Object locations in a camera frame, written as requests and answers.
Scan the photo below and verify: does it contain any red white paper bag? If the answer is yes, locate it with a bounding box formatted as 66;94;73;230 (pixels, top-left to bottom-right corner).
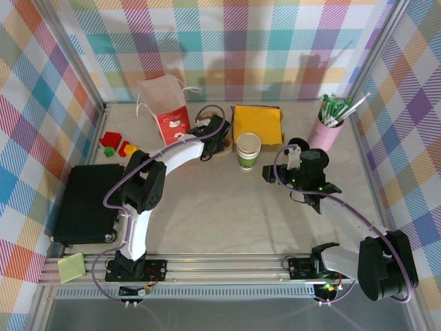
136;76;203;148

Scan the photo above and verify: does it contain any brown cardboard napkin box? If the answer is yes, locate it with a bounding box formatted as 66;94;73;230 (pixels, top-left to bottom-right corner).
229;104;285;146

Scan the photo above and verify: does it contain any black round lid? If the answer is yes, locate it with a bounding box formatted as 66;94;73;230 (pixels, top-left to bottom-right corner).
287;137;310;152

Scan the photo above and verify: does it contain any pink straw holder cup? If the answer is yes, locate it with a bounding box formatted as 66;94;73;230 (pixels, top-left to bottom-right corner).
307;115;345;151

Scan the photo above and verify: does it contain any yellow napkin stack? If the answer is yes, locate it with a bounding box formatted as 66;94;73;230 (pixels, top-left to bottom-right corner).
234;106;282;146

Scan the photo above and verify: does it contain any red house-shaped block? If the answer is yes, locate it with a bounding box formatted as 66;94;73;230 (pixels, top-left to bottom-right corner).
99;130;123;148

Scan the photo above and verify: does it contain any black flat case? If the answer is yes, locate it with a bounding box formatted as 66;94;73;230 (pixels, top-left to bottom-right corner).
52;164;127;246

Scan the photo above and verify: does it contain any light green foam pad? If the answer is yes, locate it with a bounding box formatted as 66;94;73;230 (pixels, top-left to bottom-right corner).
57;252;86;284

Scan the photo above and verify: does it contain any right gripper thin black cable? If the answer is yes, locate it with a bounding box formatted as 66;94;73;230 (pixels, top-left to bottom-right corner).
290;189;311;205

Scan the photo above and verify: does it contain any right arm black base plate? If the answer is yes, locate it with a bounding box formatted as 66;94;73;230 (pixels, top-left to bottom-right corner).
287;257;352;281

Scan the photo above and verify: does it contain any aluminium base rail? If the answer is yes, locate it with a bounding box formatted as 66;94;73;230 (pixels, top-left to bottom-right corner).
37;253;416;287

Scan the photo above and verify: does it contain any aluminium side rail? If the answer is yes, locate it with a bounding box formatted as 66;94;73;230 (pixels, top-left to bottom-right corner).
84;103;110;166

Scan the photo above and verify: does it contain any grey slotted cable duct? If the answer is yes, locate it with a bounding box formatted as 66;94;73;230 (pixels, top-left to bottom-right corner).
54;287;320;298

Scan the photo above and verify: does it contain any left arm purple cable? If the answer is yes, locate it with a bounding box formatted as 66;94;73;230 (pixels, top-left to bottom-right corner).
92;105;232;306

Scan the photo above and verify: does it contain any aluminium frame post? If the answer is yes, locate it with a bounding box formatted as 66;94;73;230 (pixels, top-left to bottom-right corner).
346;0;413;104
34;0;110;114

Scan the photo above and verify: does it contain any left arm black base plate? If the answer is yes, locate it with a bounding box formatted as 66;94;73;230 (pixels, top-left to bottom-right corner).
105;258;169;282

